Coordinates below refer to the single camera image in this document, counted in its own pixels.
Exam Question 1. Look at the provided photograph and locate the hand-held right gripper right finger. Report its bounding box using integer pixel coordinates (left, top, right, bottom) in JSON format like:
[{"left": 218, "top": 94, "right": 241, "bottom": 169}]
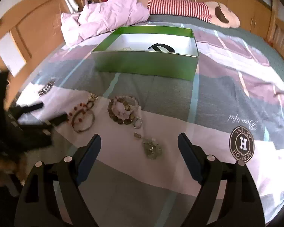
[{"left": 177, "top": 132, "right": 265, "bottom": 227}]

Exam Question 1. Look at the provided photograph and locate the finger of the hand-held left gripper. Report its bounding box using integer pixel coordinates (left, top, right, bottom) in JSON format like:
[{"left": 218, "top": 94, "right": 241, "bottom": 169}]
[
  {"left": 13, "top": 102, "right": 44, "bottom": 115},
  {"left": 41, "top": 113, "right": 68, "bottom": 129}
]

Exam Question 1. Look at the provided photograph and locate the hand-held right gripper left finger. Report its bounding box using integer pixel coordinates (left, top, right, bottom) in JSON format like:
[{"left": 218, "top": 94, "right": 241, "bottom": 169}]
[{"left": 14, "top": 134, "right": 102, "bottom": 227}]

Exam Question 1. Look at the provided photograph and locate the red bead bracelet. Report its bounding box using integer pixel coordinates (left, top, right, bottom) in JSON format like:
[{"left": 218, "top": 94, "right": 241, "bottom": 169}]
[{"left": 67, "top": 103, "right": 93, "bottom": 123}]

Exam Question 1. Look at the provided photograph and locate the silver metal bangle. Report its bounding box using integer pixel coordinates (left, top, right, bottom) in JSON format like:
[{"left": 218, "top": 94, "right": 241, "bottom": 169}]
[{"left": 72, "top": 110, "right": 95, "bottom": 133}]

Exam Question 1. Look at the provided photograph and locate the pale green bead cluster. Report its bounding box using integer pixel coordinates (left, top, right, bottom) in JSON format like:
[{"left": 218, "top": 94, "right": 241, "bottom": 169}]
[{"left": 142, "top": 138, "right": 162, "bottom": 160}]

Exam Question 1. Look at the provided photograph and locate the brown stone bracelet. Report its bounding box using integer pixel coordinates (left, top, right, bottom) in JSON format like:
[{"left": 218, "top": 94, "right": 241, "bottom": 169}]
[{"left": 108, "top": 97, "right": 138, "bottom": 125}]

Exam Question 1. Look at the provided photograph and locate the green cardboard box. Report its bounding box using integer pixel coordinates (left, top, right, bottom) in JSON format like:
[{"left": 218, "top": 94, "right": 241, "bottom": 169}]
[{"left": 91, "top": 26, "right": 200, "bottom": 81}]

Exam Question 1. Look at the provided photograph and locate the patchwork printed bedsheet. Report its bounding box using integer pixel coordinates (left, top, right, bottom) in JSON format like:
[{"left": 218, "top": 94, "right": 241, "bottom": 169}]
[{"left": 14, "top": 24, "right": 284, "bottom": 227}]

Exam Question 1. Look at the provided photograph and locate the wooden bed headboard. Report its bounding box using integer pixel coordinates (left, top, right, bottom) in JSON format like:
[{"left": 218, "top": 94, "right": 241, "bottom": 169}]
[{"left": 0, "top": 0, "right": 69, "bottom": 104}]

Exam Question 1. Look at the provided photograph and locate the pink duvet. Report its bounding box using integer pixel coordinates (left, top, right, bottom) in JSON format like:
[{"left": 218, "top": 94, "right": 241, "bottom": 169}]
[{"left": 61, "top": 0, "right": 150, "bottom": 47}]

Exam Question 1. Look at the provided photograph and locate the black wristband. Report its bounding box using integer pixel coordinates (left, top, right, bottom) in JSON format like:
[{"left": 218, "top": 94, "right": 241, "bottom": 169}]
[{"left": 148, "top": 43, "right": 175, "bottom": 53}]

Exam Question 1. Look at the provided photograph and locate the green bed mattress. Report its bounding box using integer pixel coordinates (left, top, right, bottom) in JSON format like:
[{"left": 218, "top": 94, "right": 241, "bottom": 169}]
[{"left": 128, "top": 14, "right": 284, "bottom": 93}]

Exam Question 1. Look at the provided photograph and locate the striped plush toy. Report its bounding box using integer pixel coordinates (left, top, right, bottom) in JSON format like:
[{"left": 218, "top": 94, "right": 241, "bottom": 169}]
[{"left": 135, "top": 0, "right": 240, "bottom": 29}]

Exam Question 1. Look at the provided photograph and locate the wooden bed side rail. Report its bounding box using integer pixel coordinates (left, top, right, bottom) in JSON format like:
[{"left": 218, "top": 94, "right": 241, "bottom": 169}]
[{"left": 266, "top": 0, "right": 284, "bottom": 57}]

